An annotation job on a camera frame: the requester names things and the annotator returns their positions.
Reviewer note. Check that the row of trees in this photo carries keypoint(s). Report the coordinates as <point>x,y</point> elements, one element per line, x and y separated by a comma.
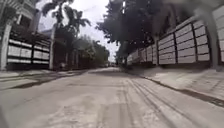
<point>90,53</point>

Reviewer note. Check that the white panel fence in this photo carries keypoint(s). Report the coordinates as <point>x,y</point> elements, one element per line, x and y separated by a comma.
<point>186,43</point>

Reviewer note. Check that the grey concrete pavement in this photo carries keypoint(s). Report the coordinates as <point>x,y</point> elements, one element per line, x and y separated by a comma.
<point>20,75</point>

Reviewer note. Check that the large dark trees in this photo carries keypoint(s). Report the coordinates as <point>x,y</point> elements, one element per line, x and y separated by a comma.
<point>133,23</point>

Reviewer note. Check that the pale concrete pavement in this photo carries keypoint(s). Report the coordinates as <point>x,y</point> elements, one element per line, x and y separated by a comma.
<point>193,81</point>

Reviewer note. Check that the pale building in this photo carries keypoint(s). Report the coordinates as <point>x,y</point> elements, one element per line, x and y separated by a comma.
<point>24,13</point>

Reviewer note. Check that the grey concrete road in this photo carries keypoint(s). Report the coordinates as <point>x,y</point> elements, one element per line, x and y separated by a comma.
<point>110,100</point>

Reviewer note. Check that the palm tree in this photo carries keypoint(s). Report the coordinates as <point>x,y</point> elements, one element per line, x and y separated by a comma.
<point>61,15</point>

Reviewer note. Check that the dark gate with white panels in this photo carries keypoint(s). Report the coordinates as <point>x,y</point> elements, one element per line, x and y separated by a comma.
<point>26,51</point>

